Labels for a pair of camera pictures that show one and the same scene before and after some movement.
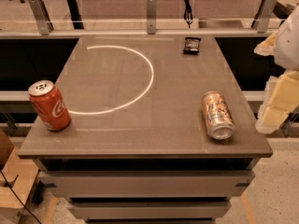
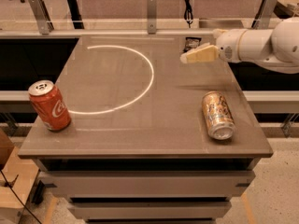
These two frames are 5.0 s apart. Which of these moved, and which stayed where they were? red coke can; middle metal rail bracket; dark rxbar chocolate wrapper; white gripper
Moved: white gripper
Stayed: red coke can; dark rxbar chocolate wrapper; middle metal rail bracket
